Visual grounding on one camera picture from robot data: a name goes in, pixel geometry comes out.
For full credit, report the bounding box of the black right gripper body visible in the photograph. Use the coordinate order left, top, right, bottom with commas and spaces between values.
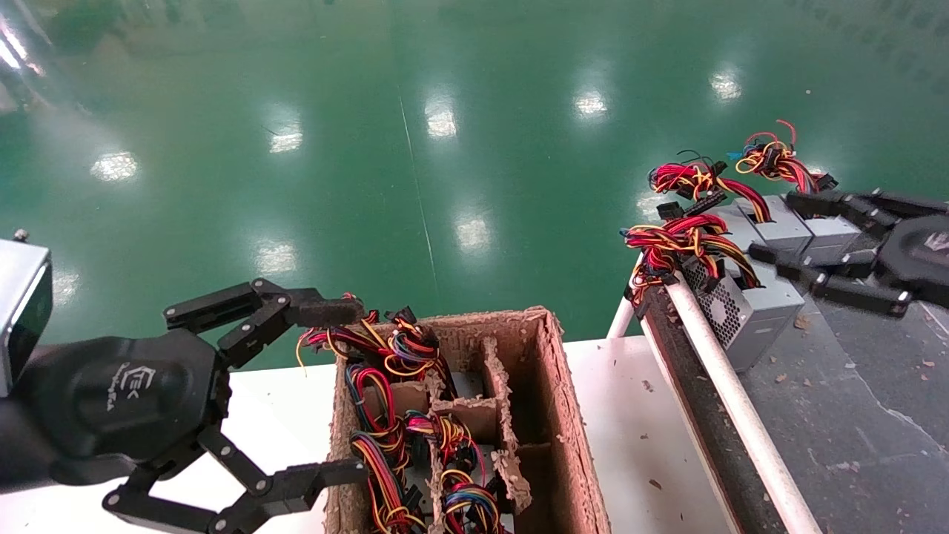
879, 215, 949, 309

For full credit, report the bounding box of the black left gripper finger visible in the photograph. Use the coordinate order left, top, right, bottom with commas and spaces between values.
102, 424, 369, 534
163, 278, 366, 369

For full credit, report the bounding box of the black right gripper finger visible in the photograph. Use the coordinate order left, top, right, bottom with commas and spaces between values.
786, 189, 949, 231
749, 241, 914, 320

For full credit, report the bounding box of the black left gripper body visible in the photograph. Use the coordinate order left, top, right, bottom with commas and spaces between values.
22, 330, 232, 487

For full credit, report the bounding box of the short white support tube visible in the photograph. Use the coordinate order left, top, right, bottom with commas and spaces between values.
608, 297, 642, 340

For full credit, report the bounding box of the brown pulp cardboard divider box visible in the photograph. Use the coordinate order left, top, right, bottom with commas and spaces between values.
324, 306, 612, 534

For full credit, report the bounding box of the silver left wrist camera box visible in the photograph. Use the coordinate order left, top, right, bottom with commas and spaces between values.
0, 230, 54, 398

